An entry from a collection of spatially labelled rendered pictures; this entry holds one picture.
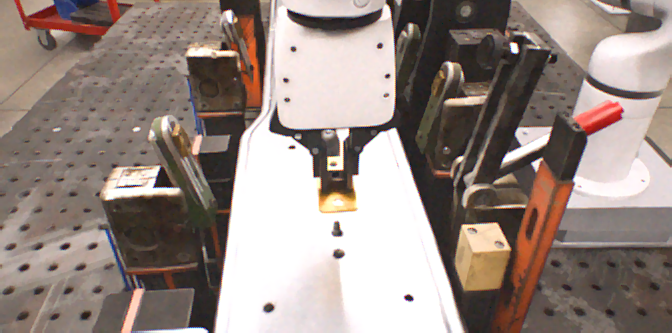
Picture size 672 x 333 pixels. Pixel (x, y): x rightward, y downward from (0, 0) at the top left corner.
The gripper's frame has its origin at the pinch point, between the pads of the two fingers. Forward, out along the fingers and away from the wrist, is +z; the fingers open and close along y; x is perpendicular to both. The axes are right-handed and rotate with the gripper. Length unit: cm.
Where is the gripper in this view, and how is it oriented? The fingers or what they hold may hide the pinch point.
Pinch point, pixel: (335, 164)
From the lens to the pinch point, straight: 46.3
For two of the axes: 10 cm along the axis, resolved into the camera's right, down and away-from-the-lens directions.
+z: 0.0, 8.2, 5.7
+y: -10.0, 0.5, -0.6
